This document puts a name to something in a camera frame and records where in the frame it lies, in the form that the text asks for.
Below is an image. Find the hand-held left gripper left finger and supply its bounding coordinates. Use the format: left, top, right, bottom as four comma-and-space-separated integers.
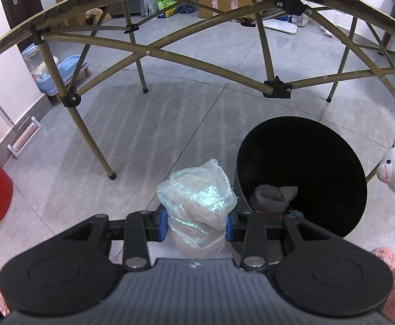
62, 210, 168, 272

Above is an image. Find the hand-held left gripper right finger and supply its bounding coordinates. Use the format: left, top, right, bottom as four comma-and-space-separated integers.
225, 210, 333, 272

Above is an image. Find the iridescent plastic bag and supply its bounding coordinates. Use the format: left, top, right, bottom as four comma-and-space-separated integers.
157, 158, 239, 259

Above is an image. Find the black round bin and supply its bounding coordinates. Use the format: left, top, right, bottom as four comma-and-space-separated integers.
235, 116, 368, 239

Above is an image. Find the small white floor heater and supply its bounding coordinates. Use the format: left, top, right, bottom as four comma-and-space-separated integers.
7, 116, 42, 159

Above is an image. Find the tan slatted folding table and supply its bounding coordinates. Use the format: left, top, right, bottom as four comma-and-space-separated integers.
0, 0, 395, 180

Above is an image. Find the blue pet feeder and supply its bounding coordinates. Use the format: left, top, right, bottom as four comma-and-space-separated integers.
21, 42, 91, 95

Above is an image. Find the white flat board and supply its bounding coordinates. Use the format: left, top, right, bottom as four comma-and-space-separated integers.
263, 18, 299, 36

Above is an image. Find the brown teddy bear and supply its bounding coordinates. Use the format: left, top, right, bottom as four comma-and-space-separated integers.
85, 8, 104, 24

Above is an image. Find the green snack bag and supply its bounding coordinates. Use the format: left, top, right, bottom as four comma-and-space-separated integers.
155, 0, 179, 11

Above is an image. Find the large taped cardboard box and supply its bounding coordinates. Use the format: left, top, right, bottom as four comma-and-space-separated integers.
197, 0, 262, 19

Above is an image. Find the pile of small cardboard boxes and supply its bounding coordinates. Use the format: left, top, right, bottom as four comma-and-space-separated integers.
55, 0, 93, 24

